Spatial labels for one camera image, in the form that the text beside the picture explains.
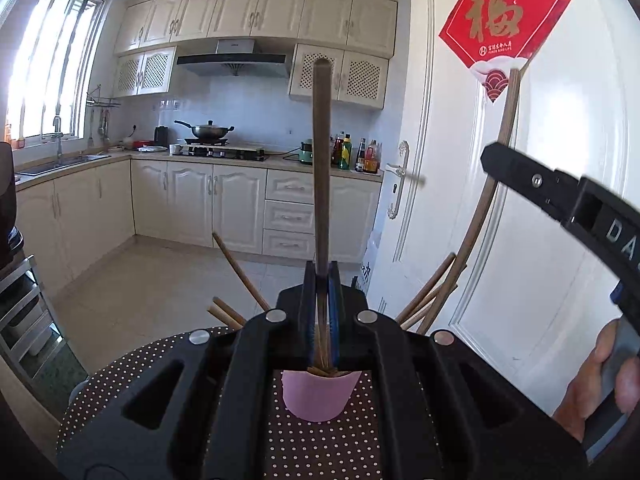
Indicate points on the pink cup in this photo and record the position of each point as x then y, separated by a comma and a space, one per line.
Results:
320, 395

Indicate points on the white mug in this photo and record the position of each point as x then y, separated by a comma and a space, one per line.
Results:
175, 149

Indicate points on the brown wooden chopstick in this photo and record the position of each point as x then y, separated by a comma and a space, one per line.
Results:
222, 319
432, 307
510, 110
430, 285
230, 310
321, 160
240, 270

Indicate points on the person's right hand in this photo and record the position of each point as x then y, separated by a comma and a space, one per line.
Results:
585, 390

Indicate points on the green countertop appliance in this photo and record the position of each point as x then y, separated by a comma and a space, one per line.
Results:
305, 154

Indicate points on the black appliance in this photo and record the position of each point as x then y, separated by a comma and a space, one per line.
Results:
7, 210

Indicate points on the cream upper wall cabinets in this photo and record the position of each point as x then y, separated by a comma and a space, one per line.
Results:
260, 15

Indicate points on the black kettle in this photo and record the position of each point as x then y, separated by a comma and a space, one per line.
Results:
161, 136

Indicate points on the metal storage rack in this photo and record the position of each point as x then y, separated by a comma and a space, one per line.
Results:
25, 320

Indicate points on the steel wok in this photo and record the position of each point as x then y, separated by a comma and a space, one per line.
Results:
210, 131

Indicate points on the white door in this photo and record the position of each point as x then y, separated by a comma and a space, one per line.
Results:
450, 125

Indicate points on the dark sauce bottle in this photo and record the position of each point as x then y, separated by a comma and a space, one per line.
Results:
360, 157

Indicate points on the white printed box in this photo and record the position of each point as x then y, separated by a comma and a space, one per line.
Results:
372, 260

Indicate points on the red paper door poster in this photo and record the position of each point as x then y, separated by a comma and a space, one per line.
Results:
500, 15

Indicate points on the cream lattice door cabinet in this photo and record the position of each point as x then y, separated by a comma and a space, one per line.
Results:
360, 80
145, 72

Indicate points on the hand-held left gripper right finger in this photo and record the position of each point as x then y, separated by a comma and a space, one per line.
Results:
333, 315

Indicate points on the red sauce bottle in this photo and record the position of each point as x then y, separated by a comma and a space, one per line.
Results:
338, 152

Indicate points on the wall utensil rail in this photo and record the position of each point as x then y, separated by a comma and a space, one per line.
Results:
102, 105

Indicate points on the barred window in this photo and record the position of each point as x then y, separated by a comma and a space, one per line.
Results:
50, 60

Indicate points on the range hood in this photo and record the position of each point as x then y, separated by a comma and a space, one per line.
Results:
235, 60

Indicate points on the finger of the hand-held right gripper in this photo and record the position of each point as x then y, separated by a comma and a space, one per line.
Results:
525, 180

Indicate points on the brown polka dot tablecloth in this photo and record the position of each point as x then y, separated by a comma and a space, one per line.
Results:
125, 385

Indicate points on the steel sink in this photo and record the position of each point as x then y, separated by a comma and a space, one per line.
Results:
65, 164

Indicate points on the cream lower kitchen cabinets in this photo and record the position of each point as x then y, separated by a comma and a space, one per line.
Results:
190, 205

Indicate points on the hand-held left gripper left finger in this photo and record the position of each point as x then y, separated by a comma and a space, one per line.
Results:
311, 315

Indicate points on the green bottle yellow cap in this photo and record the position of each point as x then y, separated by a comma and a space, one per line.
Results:
346, 156

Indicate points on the black gas stove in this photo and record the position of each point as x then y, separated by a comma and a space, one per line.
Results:
225, 152

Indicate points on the orange oil bottle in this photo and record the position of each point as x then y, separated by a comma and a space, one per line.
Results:
371, 160

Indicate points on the chrome faucet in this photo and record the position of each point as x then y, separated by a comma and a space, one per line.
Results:
58, 140

